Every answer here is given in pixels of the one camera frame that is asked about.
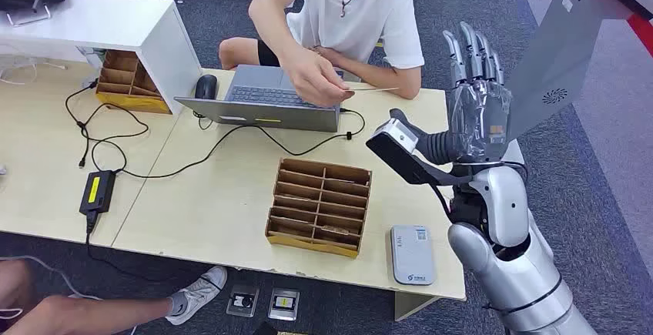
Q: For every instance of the person's left hand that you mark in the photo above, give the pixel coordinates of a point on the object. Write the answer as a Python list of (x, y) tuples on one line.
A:
[(326, 56)]

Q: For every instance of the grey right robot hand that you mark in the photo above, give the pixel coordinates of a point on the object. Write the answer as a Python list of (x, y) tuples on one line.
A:
[(479, 118)]

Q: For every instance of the person's right hand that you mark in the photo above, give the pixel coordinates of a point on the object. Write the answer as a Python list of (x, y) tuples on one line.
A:
[(314, 80)]

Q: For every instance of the white ID card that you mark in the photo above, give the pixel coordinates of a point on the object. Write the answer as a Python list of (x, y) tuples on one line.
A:
[(372, 89)]

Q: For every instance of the grey laptop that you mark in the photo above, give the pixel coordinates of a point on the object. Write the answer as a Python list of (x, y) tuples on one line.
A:
[(255, 116)]

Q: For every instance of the gold patterned key card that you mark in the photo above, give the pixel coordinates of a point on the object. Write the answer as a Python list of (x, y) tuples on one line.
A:
[(332, 229)]

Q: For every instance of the person's right forearm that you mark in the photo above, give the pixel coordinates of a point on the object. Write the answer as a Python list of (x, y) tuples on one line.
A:
[(270, 31)]

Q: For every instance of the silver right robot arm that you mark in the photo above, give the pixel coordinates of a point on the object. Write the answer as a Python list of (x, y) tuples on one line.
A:
[(510, 271)]

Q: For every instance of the person's left forearm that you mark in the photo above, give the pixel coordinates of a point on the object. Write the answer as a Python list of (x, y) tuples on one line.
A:
[(377, 75)]

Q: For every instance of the white card reader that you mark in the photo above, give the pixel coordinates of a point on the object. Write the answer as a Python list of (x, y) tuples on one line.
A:
[(412, 256)]

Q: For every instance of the cardboard card organizer tray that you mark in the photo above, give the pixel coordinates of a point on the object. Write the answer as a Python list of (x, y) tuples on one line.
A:
[(285, 243), (132, 103)]

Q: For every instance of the onlooker person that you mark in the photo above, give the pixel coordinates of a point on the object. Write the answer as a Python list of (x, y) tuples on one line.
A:
[(102, 315)]

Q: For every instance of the grey kiosk stand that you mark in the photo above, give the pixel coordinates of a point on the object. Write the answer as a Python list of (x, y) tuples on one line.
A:
[(556, 57)]

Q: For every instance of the black computer mouse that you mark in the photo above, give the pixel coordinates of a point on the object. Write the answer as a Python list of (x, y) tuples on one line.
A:
[(206, 88)]

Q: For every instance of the red barrier belt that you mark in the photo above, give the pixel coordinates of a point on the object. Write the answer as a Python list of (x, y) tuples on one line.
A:
[(642, 31)]

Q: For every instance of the light wood desk leg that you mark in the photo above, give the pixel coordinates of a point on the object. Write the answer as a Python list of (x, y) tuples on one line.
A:
[(410, 307)]

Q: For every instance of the white desk shelf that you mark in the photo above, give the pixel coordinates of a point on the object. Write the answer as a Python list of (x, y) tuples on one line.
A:
[(102, 21)]

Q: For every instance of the metal floor socket box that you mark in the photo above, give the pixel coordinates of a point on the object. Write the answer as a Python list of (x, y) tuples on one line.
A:
[(283, 304), (242, 301)]

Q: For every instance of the black power adapter yellow label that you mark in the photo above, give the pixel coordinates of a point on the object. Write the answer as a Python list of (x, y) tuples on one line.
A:
[(98, 192)]

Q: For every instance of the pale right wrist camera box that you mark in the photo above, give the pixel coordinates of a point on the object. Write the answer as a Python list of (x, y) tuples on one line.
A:
[(395, 134)]

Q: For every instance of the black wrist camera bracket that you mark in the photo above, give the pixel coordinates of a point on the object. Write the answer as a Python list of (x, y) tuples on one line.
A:
[(403, 167)]

